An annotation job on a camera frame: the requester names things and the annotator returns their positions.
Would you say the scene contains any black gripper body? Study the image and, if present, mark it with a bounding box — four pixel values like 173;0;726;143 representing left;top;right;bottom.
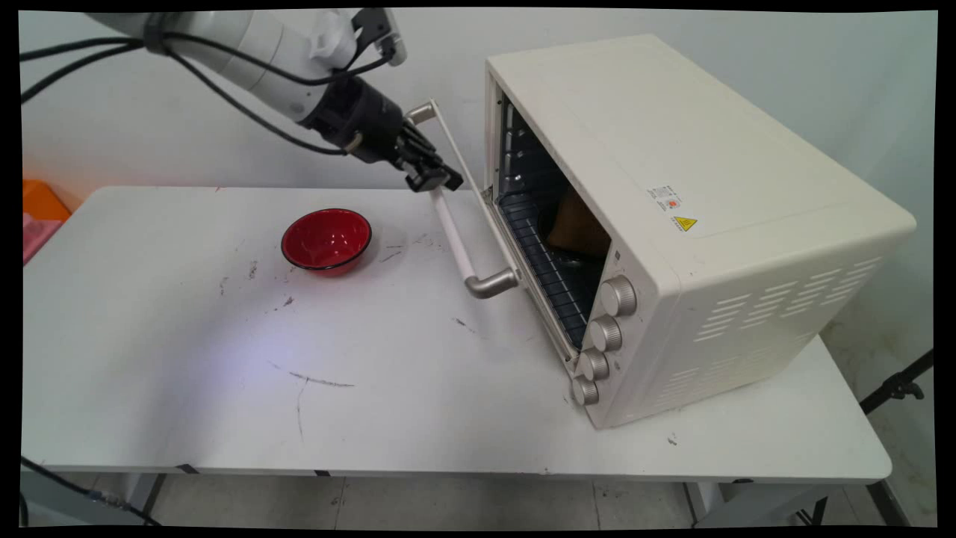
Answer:
302;75;409;166

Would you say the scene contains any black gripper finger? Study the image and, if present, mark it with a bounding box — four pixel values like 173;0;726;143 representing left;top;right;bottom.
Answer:
394;152;465;194
402;123;464;182

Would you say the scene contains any glass oven door with handle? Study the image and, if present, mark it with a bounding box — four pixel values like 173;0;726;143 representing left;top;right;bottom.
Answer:
406;100;582;368

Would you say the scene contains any red bowl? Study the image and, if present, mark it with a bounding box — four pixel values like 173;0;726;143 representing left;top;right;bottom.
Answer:
281;208;373;274

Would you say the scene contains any metal oven rack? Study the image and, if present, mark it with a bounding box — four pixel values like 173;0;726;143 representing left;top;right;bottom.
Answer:
497;191;607;350

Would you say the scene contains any brown bread slice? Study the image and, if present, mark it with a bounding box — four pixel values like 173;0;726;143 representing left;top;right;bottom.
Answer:
547;187;612;259

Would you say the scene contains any white label sticker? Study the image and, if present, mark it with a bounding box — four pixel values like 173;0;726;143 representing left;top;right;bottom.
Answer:
647;185;684;213

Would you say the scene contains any cream toaster oven body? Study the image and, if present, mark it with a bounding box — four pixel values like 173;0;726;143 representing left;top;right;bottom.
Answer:
484;34;918;430

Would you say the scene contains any orange box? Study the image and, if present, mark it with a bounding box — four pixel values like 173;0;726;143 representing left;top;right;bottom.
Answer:
22;179;73;223

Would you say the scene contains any pink box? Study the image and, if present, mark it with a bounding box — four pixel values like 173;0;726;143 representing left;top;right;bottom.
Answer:
22;212;64;267

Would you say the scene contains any grey table leg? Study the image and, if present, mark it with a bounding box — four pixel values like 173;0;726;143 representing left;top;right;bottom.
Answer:
125;472;170;525

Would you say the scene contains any black tripod stand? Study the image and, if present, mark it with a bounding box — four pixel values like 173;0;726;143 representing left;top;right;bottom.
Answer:
859;350;936;416

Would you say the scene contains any black table leg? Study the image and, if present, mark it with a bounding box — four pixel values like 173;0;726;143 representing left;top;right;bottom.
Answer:
866;482;913;528

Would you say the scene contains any black camera cable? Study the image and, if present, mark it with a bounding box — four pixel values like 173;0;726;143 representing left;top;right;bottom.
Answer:
21;31;393;87

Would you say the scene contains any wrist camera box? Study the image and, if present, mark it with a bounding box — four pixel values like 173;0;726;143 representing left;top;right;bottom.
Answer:
350;9;409;67

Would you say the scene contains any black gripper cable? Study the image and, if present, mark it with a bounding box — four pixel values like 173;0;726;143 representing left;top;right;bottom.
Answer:
21;43;363;157

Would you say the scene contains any black floor cable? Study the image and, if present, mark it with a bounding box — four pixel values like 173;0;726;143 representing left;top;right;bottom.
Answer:
21;457;162;528

